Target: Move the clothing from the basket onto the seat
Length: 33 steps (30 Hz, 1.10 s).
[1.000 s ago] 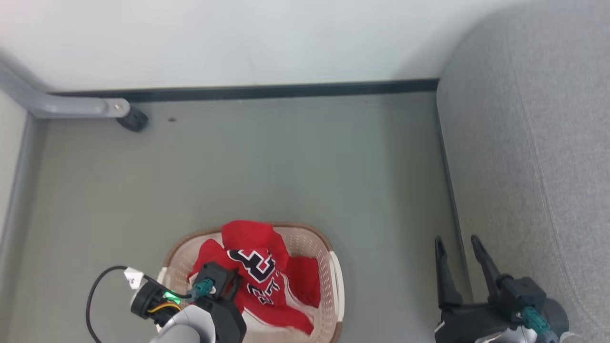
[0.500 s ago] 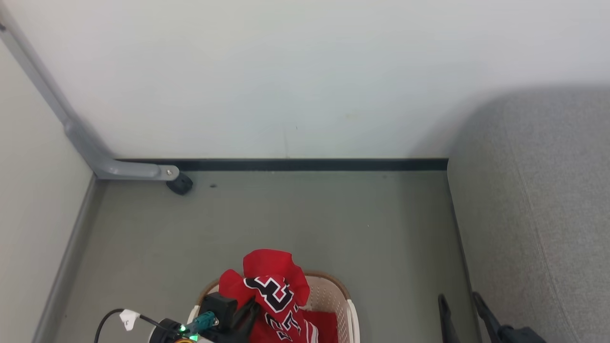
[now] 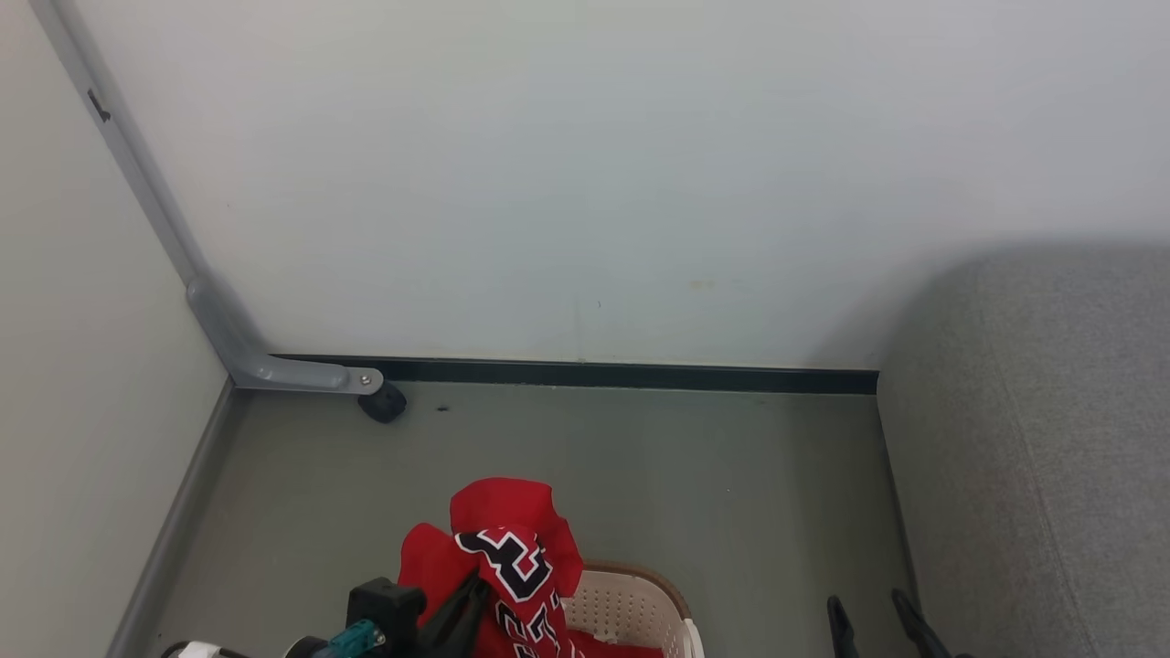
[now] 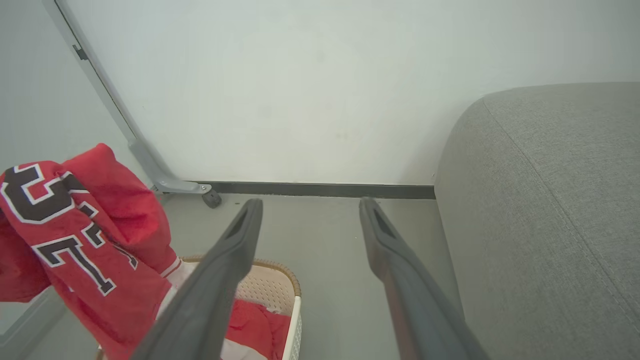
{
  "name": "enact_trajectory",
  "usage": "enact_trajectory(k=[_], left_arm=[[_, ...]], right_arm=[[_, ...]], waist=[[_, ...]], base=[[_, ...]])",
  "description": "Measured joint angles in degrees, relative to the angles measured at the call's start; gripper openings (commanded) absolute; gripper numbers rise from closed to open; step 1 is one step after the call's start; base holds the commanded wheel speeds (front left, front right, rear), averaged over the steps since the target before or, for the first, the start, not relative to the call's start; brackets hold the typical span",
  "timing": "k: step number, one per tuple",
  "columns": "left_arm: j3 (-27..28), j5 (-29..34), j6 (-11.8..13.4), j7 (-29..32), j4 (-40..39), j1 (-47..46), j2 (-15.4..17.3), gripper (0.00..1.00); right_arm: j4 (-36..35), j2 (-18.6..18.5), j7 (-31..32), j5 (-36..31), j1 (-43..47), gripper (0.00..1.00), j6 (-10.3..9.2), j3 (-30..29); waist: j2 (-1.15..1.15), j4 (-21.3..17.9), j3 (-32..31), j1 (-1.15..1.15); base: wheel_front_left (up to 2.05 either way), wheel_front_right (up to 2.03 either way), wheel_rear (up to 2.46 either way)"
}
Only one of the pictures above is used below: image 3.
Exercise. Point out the black caster wheel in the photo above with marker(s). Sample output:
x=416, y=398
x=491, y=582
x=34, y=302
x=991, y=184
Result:
x=382, y=404

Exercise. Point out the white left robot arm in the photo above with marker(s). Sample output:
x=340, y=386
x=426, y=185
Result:
x=196, y=651

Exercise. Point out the small black clip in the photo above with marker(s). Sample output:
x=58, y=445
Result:
x=98, y=107

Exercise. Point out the red jersey black white numerals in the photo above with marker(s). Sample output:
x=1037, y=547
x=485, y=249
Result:
x=512, y=521

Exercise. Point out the grey fabric sofa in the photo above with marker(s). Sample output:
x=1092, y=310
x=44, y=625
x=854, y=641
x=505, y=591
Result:
x=1033, y=439

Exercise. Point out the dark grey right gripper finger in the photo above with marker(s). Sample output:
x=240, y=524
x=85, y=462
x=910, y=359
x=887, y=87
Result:
x=839, y=631
x=919, y=631

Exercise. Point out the black teal left gripper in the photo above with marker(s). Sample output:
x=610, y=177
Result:
x=384, y=603

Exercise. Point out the grey floor skirting strip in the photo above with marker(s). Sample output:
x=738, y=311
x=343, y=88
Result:
x=174, y=530

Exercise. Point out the cream perforated plastic laundry basket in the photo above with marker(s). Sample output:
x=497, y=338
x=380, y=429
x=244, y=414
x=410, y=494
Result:
x=631, y=608

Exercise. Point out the black wall baseboard strip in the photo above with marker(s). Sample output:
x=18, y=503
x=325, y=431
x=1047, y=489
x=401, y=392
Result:
x=640, y=375

